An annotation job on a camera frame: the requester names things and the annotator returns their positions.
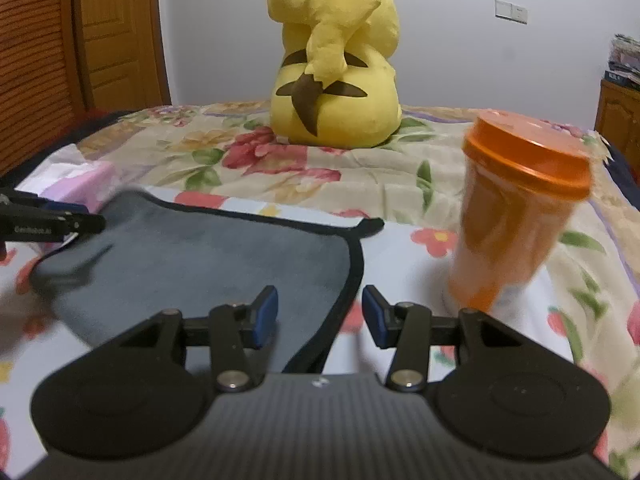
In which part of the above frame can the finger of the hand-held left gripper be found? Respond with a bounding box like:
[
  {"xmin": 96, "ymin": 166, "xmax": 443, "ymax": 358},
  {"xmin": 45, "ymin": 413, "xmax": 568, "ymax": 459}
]
[
  {"xmin": 0, "ymin": 190, "xmax": 92, "ymax": 217},
  {"xmin": 0, "ymin": 211, "xmax": 107, "ymax": 244}
]

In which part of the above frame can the white wall switch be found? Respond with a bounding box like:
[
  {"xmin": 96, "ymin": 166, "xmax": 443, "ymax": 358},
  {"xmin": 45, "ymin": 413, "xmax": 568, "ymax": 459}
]
[{"xmin": 494, "ymin": 0, "xmax": 529, "ymax": 25}]

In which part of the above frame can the stack of magazines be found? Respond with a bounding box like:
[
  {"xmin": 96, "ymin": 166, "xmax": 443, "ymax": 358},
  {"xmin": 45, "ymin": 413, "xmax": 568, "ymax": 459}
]
[{"xmin": 606, "ymin": 34, "xmax": 640, "ymax": 86}]

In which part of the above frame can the wooden cabinet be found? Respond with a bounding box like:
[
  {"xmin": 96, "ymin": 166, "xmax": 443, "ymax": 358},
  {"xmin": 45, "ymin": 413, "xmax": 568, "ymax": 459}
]
[{"xmin": 594, "ymin": 78, "xmax": 640, "ymax": 162}]

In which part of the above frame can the grey towel with black edge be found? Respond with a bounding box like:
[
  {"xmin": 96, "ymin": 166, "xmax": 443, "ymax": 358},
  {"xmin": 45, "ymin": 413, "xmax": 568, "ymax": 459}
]
[{"xmin": 29, "ymin": 187, "xmax": 386, "ymax": 376}]

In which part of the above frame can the wooden door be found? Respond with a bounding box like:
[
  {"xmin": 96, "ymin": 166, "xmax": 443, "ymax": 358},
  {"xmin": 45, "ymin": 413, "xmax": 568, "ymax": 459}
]
[{"xmin": 74, "ymin": 0, "xmax": 172, "ymax": 112}]

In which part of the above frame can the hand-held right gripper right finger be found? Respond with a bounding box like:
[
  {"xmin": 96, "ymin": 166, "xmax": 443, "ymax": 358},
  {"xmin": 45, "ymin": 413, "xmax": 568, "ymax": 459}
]
[{"xmin": 362, "ymin": 284, "xmax": 539, "ymax": 394}]

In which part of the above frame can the orange cup with lid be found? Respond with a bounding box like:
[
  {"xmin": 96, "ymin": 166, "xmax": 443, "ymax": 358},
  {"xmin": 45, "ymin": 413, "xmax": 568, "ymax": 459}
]
[{"xmin": 446, "ymin": 108, "xmax": 594, "ymax": 312}]

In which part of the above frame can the yellow plush toy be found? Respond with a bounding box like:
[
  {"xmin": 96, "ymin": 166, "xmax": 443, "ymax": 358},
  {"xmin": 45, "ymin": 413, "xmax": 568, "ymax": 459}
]
[{"xmin": 265, "ymin": 0, "xmax": 427, "ymax": 150}]

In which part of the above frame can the floral bed sheet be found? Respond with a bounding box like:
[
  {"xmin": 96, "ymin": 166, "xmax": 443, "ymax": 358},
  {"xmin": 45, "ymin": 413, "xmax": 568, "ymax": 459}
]
[{"xmin": 0, "ymin": 102, "xmax": 640, "ymax": 480}]

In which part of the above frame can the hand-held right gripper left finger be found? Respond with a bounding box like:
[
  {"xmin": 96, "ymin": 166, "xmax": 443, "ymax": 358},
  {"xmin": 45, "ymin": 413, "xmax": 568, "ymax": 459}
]
[{"xmin": 100, "ymin": 285, "xmax": 279, "ymax": 394}]

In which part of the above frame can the pink cloth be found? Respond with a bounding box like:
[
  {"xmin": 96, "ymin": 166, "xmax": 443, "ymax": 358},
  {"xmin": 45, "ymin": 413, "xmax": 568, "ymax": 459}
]
[{"xmin": 37, "ymin": 161, "xmax": 119, "ymax": 212}]

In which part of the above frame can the wooden louvered wardrobe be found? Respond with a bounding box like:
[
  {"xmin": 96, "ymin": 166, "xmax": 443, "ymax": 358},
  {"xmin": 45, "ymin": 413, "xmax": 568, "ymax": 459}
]
[{"xmin": 0, "ymin": 0, "xmax": 87, "ymax": 177}]

